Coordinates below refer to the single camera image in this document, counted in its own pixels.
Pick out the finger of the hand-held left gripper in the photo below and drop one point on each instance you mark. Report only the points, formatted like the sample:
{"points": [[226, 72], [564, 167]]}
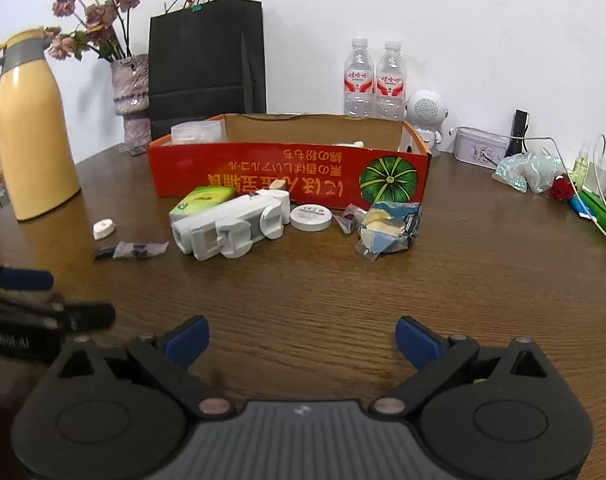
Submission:
{"points": [[25, 280], [83, 315]]}

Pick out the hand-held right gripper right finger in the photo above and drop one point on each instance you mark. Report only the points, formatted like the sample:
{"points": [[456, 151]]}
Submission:
{"points": [[415, 342]]}

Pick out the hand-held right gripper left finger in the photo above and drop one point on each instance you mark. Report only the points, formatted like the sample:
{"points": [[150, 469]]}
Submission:
{"points": [[185, 342]]}

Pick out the silver foil wrapper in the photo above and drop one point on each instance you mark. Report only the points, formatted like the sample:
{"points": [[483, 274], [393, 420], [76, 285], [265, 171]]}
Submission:
{"points": [[133, 250]]}

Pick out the small beige block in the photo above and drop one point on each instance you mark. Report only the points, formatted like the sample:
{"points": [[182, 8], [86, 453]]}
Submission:
{"points": [[104, 229]]}

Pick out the blue and yellow packet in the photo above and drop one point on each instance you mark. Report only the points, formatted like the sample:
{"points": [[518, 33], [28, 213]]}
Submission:
{"points": [[390, 230]]}

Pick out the white plastic device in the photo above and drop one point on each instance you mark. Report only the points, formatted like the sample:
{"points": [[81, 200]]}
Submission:
{"points": [[223, 230]]}

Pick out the small clear bag dark contents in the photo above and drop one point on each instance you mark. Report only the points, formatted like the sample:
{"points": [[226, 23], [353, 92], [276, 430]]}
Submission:
{"points": [[350, 219]]}

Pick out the green tissue pack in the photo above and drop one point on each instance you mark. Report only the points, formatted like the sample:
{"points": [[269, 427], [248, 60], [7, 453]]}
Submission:
{"points": [[203, 200]]}

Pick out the white round tin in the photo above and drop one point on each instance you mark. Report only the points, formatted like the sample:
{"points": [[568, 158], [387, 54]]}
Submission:
{"points": [[310, 217]]}

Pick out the red cardboard box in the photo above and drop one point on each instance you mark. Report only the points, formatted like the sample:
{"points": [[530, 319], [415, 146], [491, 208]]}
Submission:
{"points": [[283, 170]]}

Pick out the translucent plastic container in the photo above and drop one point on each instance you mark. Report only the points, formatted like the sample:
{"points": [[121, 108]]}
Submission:
{"points": [[198, 132]]}

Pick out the yellow thermos jug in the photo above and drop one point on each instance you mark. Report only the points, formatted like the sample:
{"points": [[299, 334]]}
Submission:
{"points": [[33, 135]]}

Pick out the crumpled clear plastic bag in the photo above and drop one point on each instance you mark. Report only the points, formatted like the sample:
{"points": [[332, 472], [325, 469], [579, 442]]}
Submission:
{"points": [[528, 172]]}

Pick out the white tin box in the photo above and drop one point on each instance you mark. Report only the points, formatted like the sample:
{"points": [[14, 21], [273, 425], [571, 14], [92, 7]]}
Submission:
{"points": [[480, 149]]}

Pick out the red artificial rose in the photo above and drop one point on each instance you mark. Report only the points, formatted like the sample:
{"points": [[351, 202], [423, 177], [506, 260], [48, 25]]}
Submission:
{"points": [[562, 189]]}

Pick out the purple patterned vase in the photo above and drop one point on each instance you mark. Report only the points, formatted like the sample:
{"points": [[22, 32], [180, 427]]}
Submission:
{"points": [[130, 95]]}

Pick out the white robot-shaped speaker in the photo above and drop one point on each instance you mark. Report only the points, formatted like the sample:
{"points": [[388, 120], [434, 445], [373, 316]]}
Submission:
{"points": [[425, 110]]}

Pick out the black upright device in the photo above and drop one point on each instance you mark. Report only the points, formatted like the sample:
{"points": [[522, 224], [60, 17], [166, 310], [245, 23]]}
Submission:
{"points": [[518, 132]]}

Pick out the small clear spray bottle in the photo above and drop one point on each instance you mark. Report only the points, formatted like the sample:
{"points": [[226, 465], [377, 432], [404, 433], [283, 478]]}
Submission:
{"points": [[581, 167]]}

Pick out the white charger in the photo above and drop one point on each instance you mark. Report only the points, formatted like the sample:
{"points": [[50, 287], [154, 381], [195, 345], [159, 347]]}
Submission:
{"points": [[605, 177]]}

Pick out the clear water bottle red label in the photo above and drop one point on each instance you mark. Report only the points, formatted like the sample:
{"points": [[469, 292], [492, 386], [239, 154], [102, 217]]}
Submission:
{"points": [[390, 82], [359, 80]]}

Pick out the dried pink flowers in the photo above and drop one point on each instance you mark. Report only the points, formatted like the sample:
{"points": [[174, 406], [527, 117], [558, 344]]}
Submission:
{"points": [[100, 15]]}

